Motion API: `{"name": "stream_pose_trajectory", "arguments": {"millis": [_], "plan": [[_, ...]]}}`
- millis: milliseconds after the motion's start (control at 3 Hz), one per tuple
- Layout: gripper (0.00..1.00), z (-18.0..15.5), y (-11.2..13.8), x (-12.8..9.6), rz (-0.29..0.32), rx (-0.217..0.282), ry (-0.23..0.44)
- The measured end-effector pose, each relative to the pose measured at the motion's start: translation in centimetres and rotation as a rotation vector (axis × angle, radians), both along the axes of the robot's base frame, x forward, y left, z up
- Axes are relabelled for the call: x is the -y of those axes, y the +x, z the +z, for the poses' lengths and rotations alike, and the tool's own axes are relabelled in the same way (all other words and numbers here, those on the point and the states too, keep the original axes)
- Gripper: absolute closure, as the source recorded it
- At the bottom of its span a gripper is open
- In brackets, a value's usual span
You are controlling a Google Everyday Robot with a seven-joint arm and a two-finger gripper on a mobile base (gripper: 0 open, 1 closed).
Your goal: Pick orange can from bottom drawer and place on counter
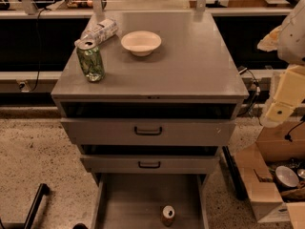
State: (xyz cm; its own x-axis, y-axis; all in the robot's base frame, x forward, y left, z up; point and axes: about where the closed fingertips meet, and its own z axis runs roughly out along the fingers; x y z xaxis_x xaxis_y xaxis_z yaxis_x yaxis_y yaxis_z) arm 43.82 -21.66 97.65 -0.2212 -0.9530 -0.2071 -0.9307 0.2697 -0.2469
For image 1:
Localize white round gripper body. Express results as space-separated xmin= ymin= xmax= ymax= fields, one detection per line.
xmin=274 ymin=65 xmax=305 ymax=107

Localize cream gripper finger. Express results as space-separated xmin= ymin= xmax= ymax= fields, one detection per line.
xmin=266 ymin=102 xmax=294 ymax=123

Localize orange soda can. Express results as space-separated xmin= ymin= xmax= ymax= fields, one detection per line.
xmin=161 ymin=205 xmax=175 ymax=227

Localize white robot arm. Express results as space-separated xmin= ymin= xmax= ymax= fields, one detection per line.
xmin=257 ymin=0 xmax=305 ymax=128

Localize grey top drawer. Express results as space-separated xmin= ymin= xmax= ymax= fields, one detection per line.
xmin=61 ymin=118 xmax=235 ymax=146

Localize grey metal drawer cabinet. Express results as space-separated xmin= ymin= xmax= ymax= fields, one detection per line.
xmin=51 ymin=10 xmax=250 ymax=229

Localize grey open bottom drawer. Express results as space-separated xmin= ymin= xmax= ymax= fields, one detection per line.
xmin=91 ymin=174 xmax=209 ymax=229

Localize grey middle drawer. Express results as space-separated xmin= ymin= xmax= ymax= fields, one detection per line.
xmin=80 ymin=155 xmax=218 ymax=174

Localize green soda can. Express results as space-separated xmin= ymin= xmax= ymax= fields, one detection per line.
xmin=75 ymin=39 xmax=105 ymax=82

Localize brown cardboard box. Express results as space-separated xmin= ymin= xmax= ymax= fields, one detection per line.
xmin=234 ymin=122 xmax=305 ymax=229

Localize small bowl in box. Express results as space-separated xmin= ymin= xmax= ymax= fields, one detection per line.
xmin=275 ymin=166 xmax=299 ymax=188

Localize black leaning bar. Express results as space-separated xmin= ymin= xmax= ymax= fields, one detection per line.
xmin=222 ymin=146 xmax=248 ymax=200

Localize white bowl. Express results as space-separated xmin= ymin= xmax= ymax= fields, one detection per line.
xmin=121 ymin=31 xmax=162 ymax=56

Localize clear plastic water bottle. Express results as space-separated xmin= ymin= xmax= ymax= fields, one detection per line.
xmin=74 ymin=19 xmax=118 ymax=45

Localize black metal bar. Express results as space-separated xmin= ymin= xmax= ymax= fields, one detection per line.
xmin=0 ymin=183 xmax=51 ymax=229

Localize black cables on right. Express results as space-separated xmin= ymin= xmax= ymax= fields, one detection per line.
xmin=237 ymin=66 xmax=305 ymax=143

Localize black cable on left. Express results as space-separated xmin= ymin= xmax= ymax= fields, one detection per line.
xmin=30 ymin=7 xmax=51 ymax=93

